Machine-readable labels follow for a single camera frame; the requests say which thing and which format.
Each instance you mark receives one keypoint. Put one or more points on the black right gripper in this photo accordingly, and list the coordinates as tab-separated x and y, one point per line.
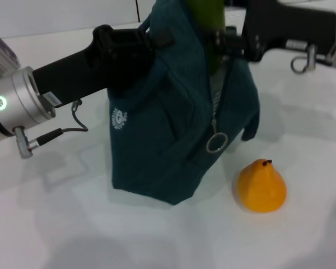
285	28

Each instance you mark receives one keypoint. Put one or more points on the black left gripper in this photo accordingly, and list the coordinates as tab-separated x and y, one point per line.
95	64

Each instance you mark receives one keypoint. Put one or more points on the teal insulated lunch bag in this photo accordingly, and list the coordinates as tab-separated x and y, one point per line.
162	140

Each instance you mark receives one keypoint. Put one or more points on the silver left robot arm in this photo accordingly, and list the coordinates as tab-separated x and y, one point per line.
14	109

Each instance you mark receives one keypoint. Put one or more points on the green cucumber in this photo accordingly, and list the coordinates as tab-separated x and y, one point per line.
208	28

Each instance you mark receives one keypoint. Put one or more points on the yellow pear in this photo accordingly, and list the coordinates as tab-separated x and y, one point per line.
261	187

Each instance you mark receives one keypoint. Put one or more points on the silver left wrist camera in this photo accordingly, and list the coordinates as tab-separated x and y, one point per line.
1	56

